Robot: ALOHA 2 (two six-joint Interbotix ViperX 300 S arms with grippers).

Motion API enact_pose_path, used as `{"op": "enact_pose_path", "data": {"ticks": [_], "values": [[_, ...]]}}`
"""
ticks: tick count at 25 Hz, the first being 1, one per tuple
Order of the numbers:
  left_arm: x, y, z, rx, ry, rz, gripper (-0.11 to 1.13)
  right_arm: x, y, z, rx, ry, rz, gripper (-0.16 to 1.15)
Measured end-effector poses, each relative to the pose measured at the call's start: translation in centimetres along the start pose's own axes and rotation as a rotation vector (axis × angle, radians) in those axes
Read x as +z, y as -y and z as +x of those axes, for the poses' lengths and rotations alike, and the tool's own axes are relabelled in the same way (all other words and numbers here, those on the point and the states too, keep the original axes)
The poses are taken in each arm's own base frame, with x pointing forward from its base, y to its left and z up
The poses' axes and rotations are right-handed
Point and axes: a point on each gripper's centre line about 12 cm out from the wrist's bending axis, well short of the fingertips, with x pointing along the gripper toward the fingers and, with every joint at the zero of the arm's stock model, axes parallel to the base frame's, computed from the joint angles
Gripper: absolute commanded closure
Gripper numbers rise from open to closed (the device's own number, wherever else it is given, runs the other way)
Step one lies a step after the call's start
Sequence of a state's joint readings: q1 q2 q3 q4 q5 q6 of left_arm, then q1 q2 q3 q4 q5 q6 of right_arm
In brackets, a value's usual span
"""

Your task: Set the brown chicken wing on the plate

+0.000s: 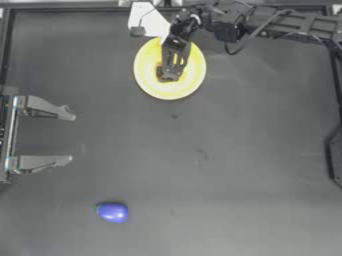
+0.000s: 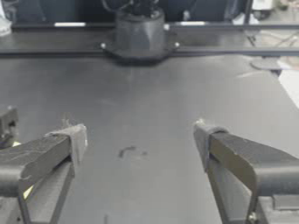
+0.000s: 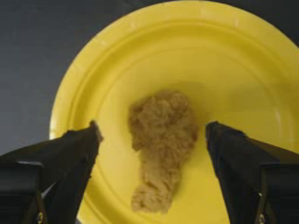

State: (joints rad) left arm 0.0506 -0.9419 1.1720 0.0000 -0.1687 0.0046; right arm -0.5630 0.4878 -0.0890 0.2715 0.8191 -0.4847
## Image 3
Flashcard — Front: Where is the brown toy chicken wing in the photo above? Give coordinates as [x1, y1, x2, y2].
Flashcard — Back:
[126, 89, 200, 214]

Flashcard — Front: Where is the yellow round plate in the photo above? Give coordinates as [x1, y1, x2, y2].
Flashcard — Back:
[48, 0, 299, 224]

